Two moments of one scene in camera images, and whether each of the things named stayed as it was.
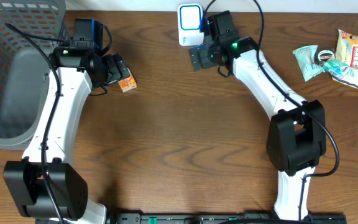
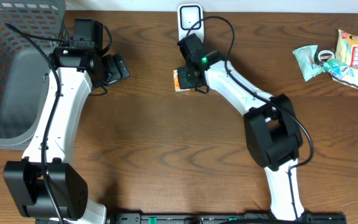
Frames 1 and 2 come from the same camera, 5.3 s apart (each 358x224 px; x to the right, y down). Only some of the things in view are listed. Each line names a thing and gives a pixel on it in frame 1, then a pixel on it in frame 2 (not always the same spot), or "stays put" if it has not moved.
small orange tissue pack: x=127 y=83 → x=176 y=82
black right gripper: x=201 y=59 → x=183 y=83
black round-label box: x=324 y=55 stays put
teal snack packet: x=304 y=58 stays put
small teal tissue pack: x=338 y=68 stays put
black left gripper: x=117 y=70 stays put
